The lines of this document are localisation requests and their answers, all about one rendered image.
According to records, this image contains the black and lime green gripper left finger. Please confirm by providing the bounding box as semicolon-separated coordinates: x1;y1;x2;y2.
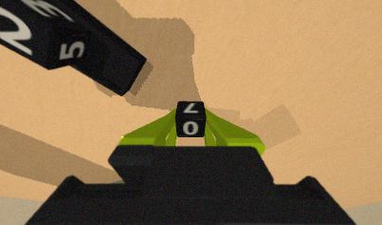
116;109;177;147

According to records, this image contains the black calendar cube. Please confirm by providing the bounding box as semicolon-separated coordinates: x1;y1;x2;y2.
175;101;207;137
0;0;91;70

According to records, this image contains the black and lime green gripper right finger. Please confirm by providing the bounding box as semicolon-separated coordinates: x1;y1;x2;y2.
204;108;266;156

